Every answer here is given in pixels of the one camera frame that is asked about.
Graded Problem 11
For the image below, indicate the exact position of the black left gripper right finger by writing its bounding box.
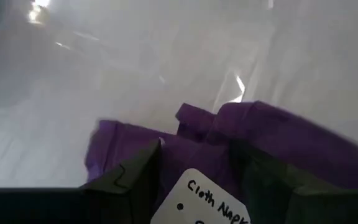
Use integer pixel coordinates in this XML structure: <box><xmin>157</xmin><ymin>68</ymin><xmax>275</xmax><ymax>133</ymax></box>
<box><xmin>228</xmin><ymin>139</ymin><xmax>306</xmax><ymax>224</ymax></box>

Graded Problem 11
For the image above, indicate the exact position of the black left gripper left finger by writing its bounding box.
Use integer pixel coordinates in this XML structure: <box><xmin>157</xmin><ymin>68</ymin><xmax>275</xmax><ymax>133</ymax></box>
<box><xmin>79</xmin><ymin>138</ymin><xmax>163</xmax><ymax>224</ymax></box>

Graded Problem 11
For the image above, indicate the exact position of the purple towel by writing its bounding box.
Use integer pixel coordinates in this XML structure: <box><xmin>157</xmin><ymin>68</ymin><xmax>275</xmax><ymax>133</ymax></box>
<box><xmin>84</xmin><ymin>100</ymin><xmax>358</xmax><ymax>224</ymax></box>

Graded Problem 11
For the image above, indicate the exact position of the white handwritten paper tag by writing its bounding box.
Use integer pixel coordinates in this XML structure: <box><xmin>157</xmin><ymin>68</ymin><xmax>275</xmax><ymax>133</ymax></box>
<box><xmin>150</xmin><ymin>167</ymin><xmax>251</xmax><ymax>224</ymax></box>

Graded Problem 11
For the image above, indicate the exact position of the clear plastic storage bin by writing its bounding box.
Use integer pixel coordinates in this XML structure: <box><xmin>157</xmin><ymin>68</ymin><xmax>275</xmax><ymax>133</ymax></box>
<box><xmin>0</xmin><ymin>0</ymin><xmax>358</xmax><ymax>189</ymax></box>

